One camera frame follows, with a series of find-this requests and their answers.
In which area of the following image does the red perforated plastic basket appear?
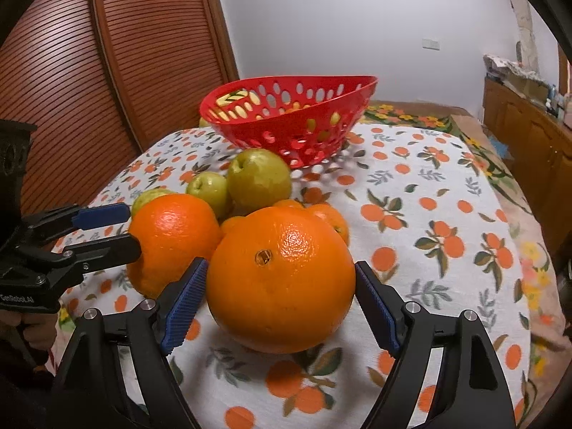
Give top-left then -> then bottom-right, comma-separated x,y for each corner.
200,75 -> 378,169

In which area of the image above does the medium tangerine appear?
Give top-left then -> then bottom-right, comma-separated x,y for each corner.
306,203 -> 350,246

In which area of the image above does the white wall switch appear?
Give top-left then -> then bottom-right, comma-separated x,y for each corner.
422,39 -> 440,50

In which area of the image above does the wooden sideboard cabinet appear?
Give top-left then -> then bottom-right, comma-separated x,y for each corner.
483,79 -> 571,256

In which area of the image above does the small tangerine left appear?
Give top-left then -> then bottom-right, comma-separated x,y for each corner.
220,216 -> 244,235

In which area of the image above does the large orange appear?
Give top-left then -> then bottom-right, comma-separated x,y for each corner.
207,206 -> 356,354
127,194 -> 222,299

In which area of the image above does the wooden louvered wardrobe door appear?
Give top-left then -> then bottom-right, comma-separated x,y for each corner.
1,0 -> 237,214

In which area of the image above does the left hand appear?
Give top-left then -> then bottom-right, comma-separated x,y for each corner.
0,310 -> 57,351

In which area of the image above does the beige curtain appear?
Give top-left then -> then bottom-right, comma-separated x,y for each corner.
511,0 -> 539,73

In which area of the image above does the small green apple behind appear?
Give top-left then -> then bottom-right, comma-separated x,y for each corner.
186,172 -> 232,219

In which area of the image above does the floral bed blanket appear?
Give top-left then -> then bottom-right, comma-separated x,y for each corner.
365,101 -> 571,428

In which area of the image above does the small tangerine between oranges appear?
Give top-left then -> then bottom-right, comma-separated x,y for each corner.
273,199 -> 305,209

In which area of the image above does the orange print white cloth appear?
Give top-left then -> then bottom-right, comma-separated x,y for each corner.
46,122 -> 533,429

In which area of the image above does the large yellow-green pear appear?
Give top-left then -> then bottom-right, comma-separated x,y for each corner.
227,148 -> 292,216

